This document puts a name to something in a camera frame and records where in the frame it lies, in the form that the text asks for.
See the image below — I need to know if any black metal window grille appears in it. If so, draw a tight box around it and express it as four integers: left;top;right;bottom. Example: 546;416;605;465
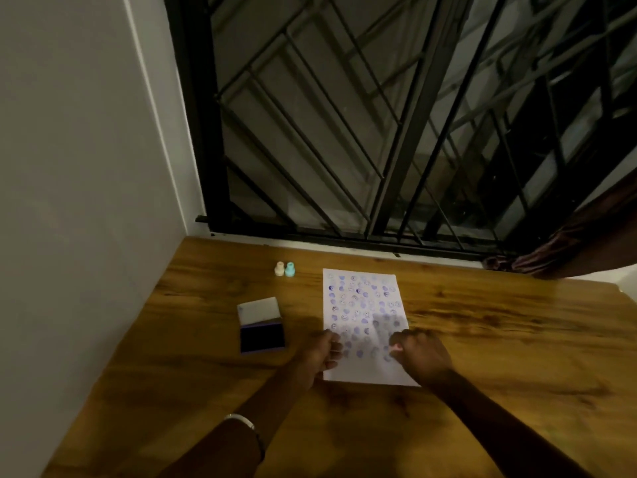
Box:
163;0;637;261

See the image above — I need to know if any brown curtain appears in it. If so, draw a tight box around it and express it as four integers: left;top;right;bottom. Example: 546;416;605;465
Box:
482;166;637;280

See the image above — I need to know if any open purple ink pad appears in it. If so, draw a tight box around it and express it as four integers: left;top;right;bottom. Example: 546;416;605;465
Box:
237;296;286;354

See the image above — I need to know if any person's left forearm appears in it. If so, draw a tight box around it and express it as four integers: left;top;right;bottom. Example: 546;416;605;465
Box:
171;367;315;478

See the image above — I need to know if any white paper with purple stamps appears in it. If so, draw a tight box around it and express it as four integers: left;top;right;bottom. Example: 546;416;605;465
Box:
322;268;421;388

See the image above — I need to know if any person's right forearm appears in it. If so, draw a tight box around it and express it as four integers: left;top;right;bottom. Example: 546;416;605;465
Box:
426;368;596;478

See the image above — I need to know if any person's right hand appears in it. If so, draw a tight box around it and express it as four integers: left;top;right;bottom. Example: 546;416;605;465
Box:
389;329;455;389

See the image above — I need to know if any person's left hand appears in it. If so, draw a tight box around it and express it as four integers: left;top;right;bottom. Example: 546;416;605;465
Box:
293;329;344;389

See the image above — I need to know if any silver bracelet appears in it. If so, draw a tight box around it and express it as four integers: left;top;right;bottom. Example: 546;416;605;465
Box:
222;413;266;464

